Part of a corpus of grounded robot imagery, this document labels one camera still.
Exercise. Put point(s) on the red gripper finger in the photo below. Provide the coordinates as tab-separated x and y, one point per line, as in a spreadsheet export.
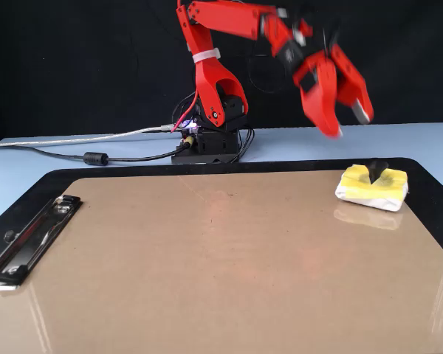
350	81
323	103

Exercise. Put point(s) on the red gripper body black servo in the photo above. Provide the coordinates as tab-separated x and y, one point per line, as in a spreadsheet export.
289	53

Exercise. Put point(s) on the yellow sponge with black knob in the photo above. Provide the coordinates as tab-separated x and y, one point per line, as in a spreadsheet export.
369	188

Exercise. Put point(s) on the white tie on arm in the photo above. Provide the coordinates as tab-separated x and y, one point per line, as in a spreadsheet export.
206	56

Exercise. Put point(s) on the black robot base with board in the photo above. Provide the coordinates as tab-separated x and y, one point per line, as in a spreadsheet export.
210	145

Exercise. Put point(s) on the brown clipboard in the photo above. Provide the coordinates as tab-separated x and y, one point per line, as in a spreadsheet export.
225	265

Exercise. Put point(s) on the black rectangular mat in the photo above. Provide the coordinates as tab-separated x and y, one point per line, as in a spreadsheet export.
133	171

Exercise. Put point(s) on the black backdrop cloth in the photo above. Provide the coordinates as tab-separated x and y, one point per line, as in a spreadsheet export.
77	62

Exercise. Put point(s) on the metal clipboard clip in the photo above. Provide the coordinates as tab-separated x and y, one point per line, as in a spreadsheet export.
33	239

